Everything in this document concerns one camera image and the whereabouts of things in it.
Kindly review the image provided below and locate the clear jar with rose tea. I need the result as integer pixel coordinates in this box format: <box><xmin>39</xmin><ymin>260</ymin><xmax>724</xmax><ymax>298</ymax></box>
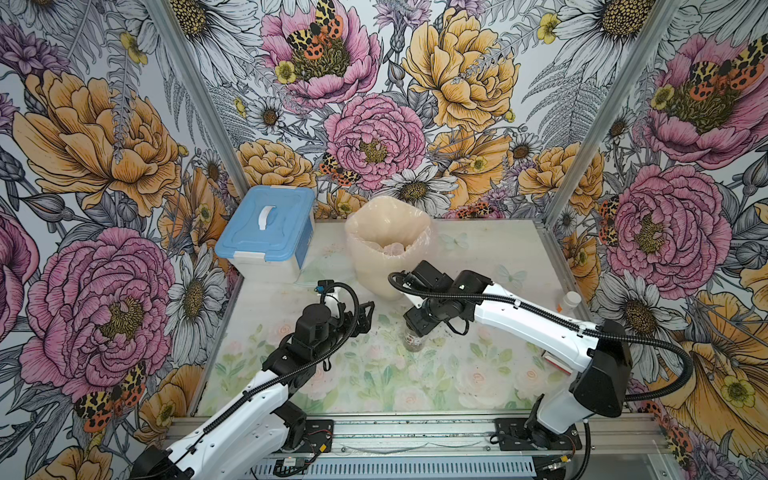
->
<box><xmin>401</xmin><ymin>327</ymin><xmax>426</xmax><ymax>352</ymax></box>

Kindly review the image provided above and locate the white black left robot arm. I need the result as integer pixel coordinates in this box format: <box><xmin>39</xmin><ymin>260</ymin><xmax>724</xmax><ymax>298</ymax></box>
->
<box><xmin>129</xmin><ymin>296</ymin><xmax>375</xmax><ymax>479</ymax></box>

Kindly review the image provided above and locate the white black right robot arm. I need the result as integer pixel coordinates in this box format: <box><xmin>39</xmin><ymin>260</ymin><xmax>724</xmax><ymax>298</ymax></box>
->
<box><xmin>388</xmin><ymin>262</ymin><xmax>631</xmax><ymax>445</ymax></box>

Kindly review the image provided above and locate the bin with pink bag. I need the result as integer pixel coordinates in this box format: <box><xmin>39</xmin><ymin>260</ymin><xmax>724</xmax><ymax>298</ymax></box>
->
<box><xmin>345</xmin><ymin>196</ymin><xmax>437</xmax><ymax>301</ymax></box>

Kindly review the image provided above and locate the blue lidded storage box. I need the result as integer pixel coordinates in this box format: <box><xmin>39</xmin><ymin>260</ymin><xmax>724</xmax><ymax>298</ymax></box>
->
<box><xmin>215</xmin><ymin>185</ymin><xmax>315</xmax><ymax>283</ymax></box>

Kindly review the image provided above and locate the pink white paper packet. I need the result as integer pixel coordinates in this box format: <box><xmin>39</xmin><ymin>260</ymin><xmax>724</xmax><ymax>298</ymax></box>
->
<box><xmin>541</xmin><ymin>351</ymin><xmax>573</xmax><ymax>376</ymax></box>

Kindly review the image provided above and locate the small white capped bottle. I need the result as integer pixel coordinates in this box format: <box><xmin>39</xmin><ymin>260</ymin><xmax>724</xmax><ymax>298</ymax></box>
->
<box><xmin>556</xmin><ymin>290</ymin><xmax>582</xmax><ymax>318</ymax></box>

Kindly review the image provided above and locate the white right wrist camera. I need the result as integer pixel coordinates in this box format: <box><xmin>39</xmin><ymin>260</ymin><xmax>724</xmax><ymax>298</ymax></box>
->
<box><xmin>406</xmin><ymin>260</ymin><xmax>453</xmax><ymax>293</ymax></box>

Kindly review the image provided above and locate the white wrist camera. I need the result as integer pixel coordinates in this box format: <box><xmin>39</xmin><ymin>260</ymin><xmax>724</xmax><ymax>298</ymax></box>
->
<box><xmin>315</xmin><ymin>279</ymin><xmax>345</xmax><ymax>315</ymax></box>
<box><xmin>406</xmin><ymin>260</ymin><xmax>453</xmax><ymax>293</ymax></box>

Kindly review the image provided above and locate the left black corrugated cable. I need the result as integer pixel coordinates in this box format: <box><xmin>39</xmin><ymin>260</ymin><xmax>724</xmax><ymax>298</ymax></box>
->
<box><xmin>200</xmin><ymin>280</ymin><xmax>362</xmax><ymax>436</ymax></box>

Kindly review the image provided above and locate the black corrugated cable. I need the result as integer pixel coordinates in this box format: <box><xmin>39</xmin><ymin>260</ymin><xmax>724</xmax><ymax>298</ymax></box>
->
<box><xmin>387</xmin><ymin>271</ymin><xmax>695</xmax><ymax>403</ymax></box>
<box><xmin>200</xmin><ymin>280</ymin><xmax>362</xmax><ymax>436</ymax></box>

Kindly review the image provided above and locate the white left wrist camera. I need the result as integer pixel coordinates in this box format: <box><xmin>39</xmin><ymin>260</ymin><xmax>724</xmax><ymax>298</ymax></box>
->
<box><xmin>315</xmin><ymin>279</ymin><xmax>345</xmax><ymax>315</ymax></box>

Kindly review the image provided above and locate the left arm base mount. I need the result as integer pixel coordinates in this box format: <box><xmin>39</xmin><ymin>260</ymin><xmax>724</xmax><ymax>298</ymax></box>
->
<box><xmin>277</xmin><ymin>419</ymin><xmax>335</xmax><ymax>455</ymax></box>

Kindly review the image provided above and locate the aluminium front rail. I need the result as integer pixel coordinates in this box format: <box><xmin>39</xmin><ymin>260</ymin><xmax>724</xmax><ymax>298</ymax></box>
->
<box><xmin>161</xmin><ymin>412</ymin><xmax>683</xmax><ymax>479</ymax></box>

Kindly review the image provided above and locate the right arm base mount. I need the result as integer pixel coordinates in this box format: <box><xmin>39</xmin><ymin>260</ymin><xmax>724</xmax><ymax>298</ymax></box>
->
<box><xmin>489</xmin><ymin>417</ymin><xmax>582</xmax><ymax>452</ymax></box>

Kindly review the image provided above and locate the right black corrugated cable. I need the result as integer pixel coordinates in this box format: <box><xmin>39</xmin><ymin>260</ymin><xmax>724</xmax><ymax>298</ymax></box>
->
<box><xmin>387</xmin><ymin>271</ymin><xmax>695</xmax><ymax>403</ymax></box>

